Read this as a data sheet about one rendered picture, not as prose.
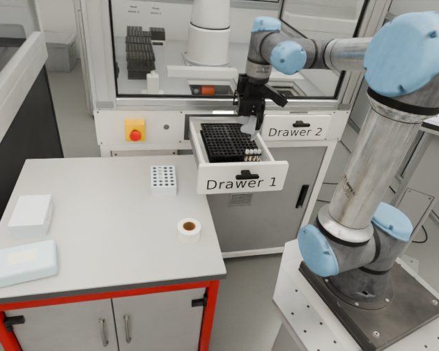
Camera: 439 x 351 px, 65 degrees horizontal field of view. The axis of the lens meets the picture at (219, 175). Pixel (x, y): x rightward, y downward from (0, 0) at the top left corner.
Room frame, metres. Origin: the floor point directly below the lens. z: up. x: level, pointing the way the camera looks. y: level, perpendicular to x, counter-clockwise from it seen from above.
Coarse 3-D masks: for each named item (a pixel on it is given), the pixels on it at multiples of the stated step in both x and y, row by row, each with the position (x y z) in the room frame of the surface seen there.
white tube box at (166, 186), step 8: (152, 168) 0.97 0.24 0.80; (168, 168) 0.98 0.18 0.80; (152, 176) 0.92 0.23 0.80; (168, 176) 0.93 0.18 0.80; (152, 184) 0.88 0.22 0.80; (160, 184) 0.89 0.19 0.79; (168, 184) 0.89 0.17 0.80; (152, 192) 0.86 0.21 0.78; (160, 192) 0.87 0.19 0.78; (168, 192) 0.88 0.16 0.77
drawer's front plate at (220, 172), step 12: (204, 168) 0.84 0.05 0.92; (216, 168) 0.85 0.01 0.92; (228, 168) 0.86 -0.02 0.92; (240, 168) 0.87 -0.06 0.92; (252, 168) 0.88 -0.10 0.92; (264, 168) 0.89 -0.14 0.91; (276, 168) 0.90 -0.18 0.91; (204, 180) 0.84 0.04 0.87; (216, 180) 0.85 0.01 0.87; (228, 180) 0.86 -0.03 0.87; (240, 180) 0.87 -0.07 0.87; (264, 180) 0.89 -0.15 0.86; (276, 180) 0.90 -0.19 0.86; (204, 192) 0.84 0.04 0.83; (216, 192) 0.85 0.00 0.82; (228, 192) 0.86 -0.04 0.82
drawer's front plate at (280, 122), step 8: (264, 120) 1.23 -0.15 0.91; (272, 120) 1.24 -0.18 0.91; (280, 120) 1.25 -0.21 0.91; (288, 120) 1.26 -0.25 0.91; (304, 120) 1.27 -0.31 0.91; (312, 120) 1.28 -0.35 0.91; (320, 120) 1.29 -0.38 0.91; (328, 120) 1.30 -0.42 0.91; (264, 128) 1.23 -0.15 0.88; (280, 128) 1.25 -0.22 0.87; (288, 128) 1.26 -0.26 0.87; (296, 128) 1.27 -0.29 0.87; (304, 128) 1.28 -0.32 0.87; (312, 128) 1.29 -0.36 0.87; (264, 136) 1.23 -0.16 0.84; (272, 136) 1.24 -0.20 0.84; (280, 136) 1.25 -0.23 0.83; (288, 136) 1.26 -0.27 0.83; (296, 136) 1.27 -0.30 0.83; (304, 136) 1.28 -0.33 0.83; (312, 136) 1.29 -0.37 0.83; (320, 136) 1.30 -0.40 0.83
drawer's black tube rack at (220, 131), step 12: (204, 132) 1.09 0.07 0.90; (216, 132) 1.10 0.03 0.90; (228, 132) 1.11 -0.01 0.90; (240, 132) 1.12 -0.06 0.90; (204, 144) 1.06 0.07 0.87; (216, 144) 1.02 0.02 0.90; (228, 144) 1.03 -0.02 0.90; (240, 144) 1.04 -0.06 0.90; (252, 144) 1.05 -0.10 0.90; (252, 156) 1.02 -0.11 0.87
